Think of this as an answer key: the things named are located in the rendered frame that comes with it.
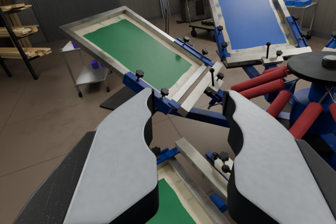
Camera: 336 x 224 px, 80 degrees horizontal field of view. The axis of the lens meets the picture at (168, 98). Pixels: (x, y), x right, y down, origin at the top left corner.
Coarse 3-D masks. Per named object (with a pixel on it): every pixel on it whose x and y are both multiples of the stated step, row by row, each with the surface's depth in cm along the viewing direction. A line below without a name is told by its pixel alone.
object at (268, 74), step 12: (264, 72) 129; (276, 72) 101; (288, 72) 102; (240, 84) 114; (252, 84) 110; (264, 84) 96; (276, 84) 91; (252, 96) 100; (276, 96) 89; (288, 96) 86; (324, 96) 79; (276, 108) 86; (312, 108) 77; (300, 120) 78; (312, 120) 77; (300, 132) 77
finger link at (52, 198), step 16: (80, 144) 8; (64, 160) 7; (80, 160) 7; (48, 176) 7; (64, 176) 7; (48, 192) 6; (64, 192) 6; (32, 208) 6; (48, 208) 6; (64, 208) 6
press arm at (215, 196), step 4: (212, 196) 84; (216, 196) 84; (212, 200) 82; (216, 200) 82; (220, 200) 82; (216, 204) 81; (220, 204) 81; (224, 204) 81; (220, 208) 80; (224, 208) 82
